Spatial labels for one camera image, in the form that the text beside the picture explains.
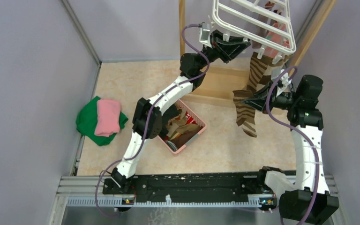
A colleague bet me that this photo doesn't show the pink plastic basket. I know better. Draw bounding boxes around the pink plastic basket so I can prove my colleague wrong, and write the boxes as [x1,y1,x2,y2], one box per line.
[158,100,207,154]

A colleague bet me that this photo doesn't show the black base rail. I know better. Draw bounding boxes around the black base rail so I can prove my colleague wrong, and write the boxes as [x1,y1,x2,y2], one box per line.
[102,171,278,210]

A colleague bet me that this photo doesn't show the striped socks in basket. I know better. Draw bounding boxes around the striped socks in basket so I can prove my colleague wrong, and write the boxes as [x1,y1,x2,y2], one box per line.
[163,107,203,152]

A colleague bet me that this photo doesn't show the pink sock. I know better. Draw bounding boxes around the pink sock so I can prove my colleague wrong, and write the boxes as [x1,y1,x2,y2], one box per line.
[263,22,290,58]

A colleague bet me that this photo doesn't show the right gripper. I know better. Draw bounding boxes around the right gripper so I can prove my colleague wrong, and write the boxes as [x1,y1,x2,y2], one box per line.
[240,81,300,114]

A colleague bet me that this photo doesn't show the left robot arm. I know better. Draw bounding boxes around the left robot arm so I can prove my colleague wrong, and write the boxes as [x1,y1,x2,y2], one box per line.
[111,30,251,194]

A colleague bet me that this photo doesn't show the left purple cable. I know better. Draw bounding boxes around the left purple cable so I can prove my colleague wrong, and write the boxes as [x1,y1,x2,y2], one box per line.
[94,24,211,218]

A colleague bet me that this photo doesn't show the cream brown wide-striped sock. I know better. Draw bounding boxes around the cream brown wide-striped sock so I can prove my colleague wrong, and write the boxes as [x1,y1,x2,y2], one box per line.
[257,55,293,90]

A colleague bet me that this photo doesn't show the maroon striped sock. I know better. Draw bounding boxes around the maroon striped sock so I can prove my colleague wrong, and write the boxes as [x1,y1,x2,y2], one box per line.
[251,1,283,52]

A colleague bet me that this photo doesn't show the green cloth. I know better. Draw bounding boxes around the green cloth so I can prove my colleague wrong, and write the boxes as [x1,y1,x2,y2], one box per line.
[75,96,128,146]

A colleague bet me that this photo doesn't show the wooden rack stand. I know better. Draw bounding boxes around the wooden rack stand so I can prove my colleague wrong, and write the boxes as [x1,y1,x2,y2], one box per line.
[182,0,336,107]

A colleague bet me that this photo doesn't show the white clip hanger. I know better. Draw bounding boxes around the white clip hanger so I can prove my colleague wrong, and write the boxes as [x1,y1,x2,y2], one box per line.
[210,0,296,64]

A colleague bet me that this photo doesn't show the pink folded cloth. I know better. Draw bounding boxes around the pink folded cloth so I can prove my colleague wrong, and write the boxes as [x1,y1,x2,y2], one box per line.
[94,99,121,137]

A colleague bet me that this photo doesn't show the purple cable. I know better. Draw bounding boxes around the purple cable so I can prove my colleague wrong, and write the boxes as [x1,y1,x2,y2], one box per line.
[94,24,211,218]
[265,66,321,225]

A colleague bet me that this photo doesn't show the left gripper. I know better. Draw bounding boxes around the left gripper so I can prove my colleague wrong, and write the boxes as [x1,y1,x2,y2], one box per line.
[195,30,250,71]

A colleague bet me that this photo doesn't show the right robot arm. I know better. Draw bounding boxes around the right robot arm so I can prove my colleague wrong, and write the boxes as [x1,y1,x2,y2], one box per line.
[238,75,339,225]

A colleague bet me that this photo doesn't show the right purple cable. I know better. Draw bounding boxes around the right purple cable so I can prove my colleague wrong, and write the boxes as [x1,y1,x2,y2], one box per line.
[265,66,321,225]

